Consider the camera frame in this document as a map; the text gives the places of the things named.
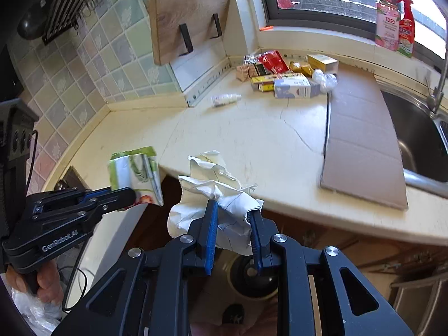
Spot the yellow white small box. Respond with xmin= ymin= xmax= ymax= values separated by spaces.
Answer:
xmin=307 ymin=54 xmax=339 ymax=74

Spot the white blue carton box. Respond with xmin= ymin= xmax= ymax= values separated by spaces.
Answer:
xmin=274 ymin=76 xmax=320 ymax=99

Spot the stainless steel sink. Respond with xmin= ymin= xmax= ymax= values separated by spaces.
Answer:
xmin=377 ymin=80 xmax=447 ymax=198

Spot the red spray bottle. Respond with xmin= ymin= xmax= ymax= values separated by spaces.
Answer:
xmin=397 ymin=0 xmax=415 ymax=58

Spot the yellow crumpled snack wrapper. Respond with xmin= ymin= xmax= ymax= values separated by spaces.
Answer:
xmin=289 ymin=61 xmax=314 ymax=77

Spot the yellow red seasoning box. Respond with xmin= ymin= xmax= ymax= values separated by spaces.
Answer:
xmin=250 ymin=72 xmax=309 ymax=93

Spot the brown cardboard sheet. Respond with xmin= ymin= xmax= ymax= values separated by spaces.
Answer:
xmin=320 ymin=64 xmax=409 ymax=210

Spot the crumpled clear plastic bag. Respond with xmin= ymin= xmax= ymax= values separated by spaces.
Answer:
xmin=311 ymin=69 xmax=338 ymax=94

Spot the clear plastic bag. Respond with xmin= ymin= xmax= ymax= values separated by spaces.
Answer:
xmin=11 ymin=288 xmax=63 ymax=335
xmin=311 ymin=69 xmax=338 ymax=94

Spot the green white tissue packet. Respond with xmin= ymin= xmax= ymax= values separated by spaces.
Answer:
xmin=108 ymin=146 xmax=164 ymax=206

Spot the steel kitchen faucet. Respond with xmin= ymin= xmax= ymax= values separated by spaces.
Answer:
xmin=405 ymin=0 xmax=447 ymax=114

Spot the pink detergent refill pouch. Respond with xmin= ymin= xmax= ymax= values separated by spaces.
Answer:
xmin=375 ymin=0 xmax=400 ymax=51

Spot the red foil snack bag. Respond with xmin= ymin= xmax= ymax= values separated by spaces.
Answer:
xmin=257 ymin=51 xmax=289 ymax=74

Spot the wooden cutting board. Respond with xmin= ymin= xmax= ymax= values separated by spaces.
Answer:
xmin=147 ymin=0 xmax=229 ymax=65

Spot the person's left hand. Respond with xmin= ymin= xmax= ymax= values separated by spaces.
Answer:
xmin=5 ymin=259 xmax=64 ymax=305

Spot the black wall hook rack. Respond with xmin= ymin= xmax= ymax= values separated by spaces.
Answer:
xmin=17 ymin=0 xmax=113 ymax=46

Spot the white paper tissue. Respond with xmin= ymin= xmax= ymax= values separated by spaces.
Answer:
xmin=167 ymin=150 xmax=264 ymax=256

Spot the small white dropper bottle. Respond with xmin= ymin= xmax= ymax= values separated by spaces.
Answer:
xmin=211 ymin=93 xmax=241 ymax=108

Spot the black trash bin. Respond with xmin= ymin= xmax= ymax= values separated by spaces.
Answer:
xmin=226 ymin=255 xmax=278 ymax=301

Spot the beige paper packet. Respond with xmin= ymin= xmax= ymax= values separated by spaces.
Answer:
xmin=235 ymin=64 xmax=260 ymax=82

